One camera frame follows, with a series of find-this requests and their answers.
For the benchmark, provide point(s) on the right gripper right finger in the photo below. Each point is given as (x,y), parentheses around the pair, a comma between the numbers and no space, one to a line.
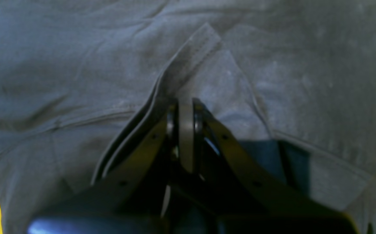
(253,201)

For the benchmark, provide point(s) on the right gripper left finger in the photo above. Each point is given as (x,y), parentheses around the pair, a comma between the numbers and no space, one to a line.
(131,199)

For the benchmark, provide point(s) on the grey-blue T-shirt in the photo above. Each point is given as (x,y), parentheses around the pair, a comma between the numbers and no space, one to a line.
(301,73)

